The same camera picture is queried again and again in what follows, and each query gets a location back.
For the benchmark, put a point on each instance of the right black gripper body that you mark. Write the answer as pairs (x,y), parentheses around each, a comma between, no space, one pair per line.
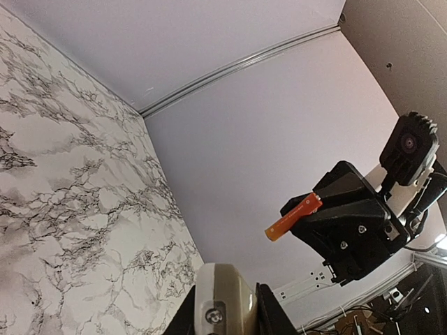
(411,203)

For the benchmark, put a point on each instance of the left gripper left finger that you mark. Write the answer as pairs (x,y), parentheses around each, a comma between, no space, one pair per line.
(183,321)

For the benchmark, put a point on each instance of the right aluminium frame post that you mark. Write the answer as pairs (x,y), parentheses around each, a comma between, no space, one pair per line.
(234,67)

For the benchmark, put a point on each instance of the orange battery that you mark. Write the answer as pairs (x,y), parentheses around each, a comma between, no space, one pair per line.
(307,205)

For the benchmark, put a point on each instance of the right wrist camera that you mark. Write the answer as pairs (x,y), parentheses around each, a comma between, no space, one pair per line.
(409,149)

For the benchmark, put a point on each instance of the grey remote control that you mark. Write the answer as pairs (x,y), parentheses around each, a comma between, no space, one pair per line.
(223,302)

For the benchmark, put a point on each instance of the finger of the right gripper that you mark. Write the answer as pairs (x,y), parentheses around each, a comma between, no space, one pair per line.
(346,195)
(349,238)

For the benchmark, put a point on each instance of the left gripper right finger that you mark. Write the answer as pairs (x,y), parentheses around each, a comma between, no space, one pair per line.
(272,319)

